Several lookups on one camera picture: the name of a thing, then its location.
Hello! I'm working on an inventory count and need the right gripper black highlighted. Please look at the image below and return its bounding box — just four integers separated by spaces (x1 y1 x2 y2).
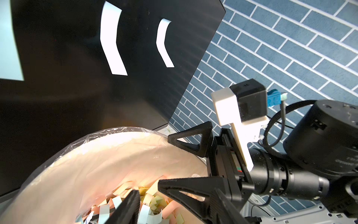
158 121 255 221

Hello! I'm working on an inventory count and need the light blue sticky note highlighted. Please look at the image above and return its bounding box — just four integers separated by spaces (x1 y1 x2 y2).
1 0 24 81
156 18 174 68
100 1 128 76

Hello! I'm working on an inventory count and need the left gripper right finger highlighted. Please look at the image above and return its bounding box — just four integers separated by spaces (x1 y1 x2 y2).
213 189 242 224

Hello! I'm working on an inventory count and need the black computer monitor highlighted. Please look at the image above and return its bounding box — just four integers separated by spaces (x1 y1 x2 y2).
1 1 226 195

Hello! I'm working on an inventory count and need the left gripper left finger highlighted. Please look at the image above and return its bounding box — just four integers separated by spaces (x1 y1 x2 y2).
105 190 141 224

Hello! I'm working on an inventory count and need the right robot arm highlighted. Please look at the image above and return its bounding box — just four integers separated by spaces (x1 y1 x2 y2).
158 100 358 224

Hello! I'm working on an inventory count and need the pile of discarded sticky notes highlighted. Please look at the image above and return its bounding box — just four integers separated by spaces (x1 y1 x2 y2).
75 180 201 224

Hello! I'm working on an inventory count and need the white trash bin with liner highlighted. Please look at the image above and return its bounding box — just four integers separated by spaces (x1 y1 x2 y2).
1 127 208 224

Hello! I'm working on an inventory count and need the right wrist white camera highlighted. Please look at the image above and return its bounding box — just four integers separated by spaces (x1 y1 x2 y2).
211 79 269 171

